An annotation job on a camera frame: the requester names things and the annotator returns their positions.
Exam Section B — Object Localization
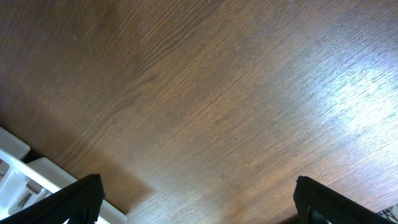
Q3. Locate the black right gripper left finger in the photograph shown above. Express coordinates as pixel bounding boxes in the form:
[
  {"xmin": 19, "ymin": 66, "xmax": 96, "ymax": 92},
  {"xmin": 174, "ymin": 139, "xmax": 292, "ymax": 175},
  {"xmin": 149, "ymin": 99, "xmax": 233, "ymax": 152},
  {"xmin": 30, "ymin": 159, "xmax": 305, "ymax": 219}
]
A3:
[{"xmin": 1, "ymin": 174, "xmax": 105, "ymax": 224}]

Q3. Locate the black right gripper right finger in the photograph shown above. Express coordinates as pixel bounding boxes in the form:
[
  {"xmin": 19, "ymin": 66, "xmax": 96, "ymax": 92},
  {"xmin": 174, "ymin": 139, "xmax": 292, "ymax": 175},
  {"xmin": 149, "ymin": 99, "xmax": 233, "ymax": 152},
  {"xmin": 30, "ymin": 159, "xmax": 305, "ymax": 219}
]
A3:
[{"xmin": 294, "ymin": 176, "xmax": 391, "ymax": 224}]

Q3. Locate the white plastic cutlery tray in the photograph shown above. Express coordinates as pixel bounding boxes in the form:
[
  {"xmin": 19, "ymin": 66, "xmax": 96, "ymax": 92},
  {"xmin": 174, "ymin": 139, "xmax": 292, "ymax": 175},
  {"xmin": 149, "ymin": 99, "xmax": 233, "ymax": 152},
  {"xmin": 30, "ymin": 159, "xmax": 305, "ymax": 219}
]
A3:
[{"xmin": 0, "ymin": 126, "xmax": 127, "ymax": 224}]

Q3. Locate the dark object bottom right corner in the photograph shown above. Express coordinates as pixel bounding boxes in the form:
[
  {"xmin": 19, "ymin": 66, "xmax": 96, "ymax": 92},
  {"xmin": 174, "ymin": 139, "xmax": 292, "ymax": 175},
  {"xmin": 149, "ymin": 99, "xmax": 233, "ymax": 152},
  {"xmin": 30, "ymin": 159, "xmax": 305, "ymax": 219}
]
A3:
[{"xmin": 378, "ymin": 204, "xmax": 398, "ymax": 223}]

